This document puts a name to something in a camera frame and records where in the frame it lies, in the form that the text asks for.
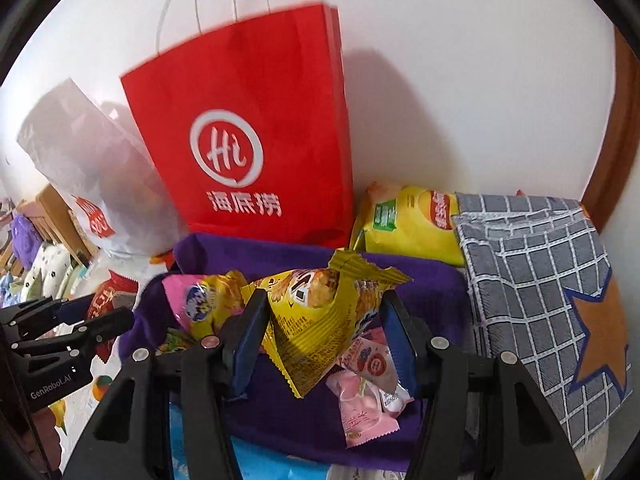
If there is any fruit printed sheet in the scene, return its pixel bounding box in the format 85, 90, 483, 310
47, 247, 176, 461

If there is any person's left hand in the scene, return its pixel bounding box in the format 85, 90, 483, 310
25, 402, 64, 476

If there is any pink berry print packet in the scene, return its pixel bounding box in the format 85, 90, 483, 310
340, 327, 401, 391

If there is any white plastic bag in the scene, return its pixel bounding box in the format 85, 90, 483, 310
15, 77, 183, 261

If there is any green snack packet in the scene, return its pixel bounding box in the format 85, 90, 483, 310
157, 327, 198, 356

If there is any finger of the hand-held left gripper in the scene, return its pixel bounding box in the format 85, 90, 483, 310
10, 307, 135, 361
0, 297, 97, 343

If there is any wooden door frame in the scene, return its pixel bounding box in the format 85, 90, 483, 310
582, 25, 640, 233

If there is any wooden furniture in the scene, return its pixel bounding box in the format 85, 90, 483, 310
20, 184, 101, 267

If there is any pink candy packet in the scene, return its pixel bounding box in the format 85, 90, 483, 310
326, 370, 401, 450

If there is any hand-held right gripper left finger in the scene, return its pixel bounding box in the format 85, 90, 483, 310
75, 289, 271, 480

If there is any pink and yellow snack packet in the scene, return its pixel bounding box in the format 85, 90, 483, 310
161, 270, 251, 343

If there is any yellow chips bag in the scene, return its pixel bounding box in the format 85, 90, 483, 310
349, 182, 466, 268

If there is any grey checked star cushion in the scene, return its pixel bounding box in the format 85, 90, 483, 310
450, 191, 632, 448

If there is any purple towel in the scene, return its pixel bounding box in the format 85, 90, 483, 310
117, 232, 471, 471

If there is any red paper bag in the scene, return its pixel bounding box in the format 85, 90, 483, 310
119, 0, 356, 250

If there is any red snack packet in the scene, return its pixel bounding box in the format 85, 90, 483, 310
86, 270, 140, 361

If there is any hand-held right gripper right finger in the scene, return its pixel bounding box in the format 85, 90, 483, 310
380, 290, 586, 480

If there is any small white packet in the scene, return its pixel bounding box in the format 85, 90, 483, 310
380, 385, 416, 413

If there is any white spotted plush toy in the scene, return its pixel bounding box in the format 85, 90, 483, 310
22, 242, 73, 301

